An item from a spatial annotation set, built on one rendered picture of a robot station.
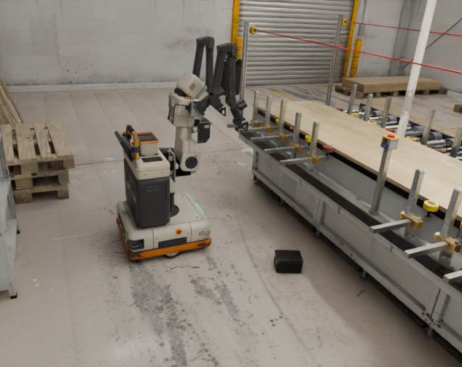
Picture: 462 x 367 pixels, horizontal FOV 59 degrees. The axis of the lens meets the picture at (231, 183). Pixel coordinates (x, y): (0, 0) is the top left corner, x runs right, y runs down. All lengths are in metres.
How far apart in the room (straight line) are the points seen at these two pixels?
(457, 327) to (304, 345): 0.91
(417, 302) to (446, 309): 0.21
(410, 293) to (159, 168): 1.92
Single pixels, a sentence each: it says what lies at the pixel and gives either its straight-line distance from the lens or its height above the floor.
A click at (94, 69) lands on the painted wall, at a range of 9.10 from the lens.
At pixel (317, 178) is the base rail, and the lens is 3.21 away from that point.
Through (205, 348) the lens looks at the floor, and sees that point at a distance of 2.66.
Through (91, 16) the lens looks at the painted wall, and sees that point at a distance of 8.99.
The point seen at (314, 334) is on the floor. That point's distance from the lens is 2.84.
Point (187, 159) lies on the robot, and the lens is 3.21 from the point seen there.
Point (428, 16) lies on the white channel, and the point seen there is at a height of 1.87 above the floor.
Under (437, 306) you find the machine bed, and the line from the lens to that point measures 2.93.
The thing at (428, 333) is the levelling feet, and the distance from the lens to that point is 3.10.
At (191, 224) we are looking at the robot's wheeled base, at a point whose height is 0.27.
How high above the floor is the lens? 1.93
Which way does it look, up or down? 25 degrees down
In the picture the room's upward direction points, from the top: 4 degrees clockwise
